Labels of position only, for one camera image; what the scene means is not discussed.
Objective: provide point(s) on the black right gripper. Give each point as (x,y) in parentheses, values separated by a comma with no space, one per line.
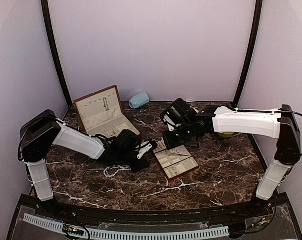
(170,142)

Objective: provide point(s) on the green small bowl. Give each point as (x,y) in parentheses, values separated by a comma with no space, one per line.
(226,134)

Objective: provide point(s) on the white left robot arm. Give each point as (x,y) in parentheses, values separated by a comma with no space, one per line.
(46,135)

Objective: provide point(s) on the red wooden jewelry box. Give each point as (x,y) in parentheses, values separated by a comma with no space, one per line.
(102,111)

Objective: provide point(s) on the red earring tray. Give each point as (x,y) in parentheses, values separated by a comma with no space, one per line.
(174,162)

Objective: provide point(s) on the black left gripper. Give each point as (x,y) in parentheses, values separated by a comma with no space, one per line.
(140,166)

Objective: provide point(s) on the silver bangle back compartment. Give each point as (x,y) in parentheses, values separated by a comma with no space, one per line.
(121,128)

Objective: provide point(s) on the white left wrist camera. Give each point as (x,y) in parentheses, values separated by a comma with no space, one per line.
(144,147)

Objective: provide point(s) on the light blue cup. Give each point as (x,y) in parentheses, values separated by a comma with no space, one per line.
(138,100)

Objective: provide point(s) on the white slotted cable duct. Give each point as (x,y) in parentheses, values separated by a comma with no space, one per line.
(125,232)

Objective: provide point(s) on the silver charm jewelry pile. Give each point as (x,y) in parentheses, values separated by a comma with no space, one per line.
(111,133)

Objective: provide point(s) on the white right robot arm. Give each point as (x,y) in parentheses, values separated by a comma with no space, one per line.
(279,124)

